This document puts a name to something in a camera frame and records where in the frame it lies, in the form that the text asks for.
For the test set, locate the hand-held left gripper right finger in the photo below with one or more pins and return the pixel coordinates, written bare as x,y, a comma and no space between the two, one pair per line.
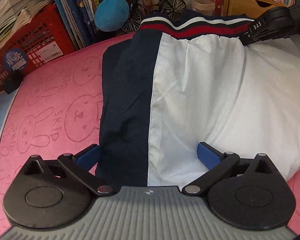
210,156

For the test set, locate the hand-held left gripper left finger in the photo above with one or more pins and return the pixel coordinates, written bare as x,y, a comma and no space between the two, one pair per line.
86,158

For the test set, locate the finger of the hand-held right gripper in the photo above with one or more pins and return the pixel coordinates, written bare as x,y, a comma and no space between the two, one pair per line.
267,27

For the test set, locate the navy and white jacket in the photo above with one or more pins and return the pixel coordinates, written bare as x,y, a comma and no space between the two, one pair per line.
190,92

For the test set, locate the wooden drawer box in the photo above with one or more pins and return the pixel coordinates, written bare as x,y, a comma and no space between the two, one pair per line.
242,5

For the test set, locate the pink rabbit print blanket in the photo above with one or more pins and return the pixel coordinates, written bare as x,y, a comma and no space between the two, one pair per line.
52,105

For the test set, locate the clear plastic jar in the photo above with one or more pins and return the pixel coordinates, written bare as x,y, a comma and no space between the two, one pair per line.
203,5

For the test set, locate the light blue booklet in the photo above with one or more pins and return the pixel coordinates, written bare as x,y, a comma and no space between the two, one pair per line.
0,120

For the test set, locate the black model bicycle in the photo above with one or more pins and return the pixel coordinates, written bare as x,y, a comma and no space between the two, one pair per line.
173,5

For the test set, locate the red plastic crate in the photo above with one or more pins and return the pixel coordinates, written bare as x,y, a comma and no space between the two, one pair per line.
40,42

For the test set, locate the blue plush ball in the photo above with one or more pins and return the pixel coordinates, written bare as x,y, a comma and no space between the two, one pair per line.
111,13

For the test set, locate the row of books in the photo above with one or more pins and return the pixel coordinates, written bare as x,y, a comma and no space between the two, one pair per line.
72,5

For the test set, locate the stack of magazines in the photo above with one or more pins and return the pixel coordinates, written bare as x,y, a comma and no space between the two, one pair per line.
10,12

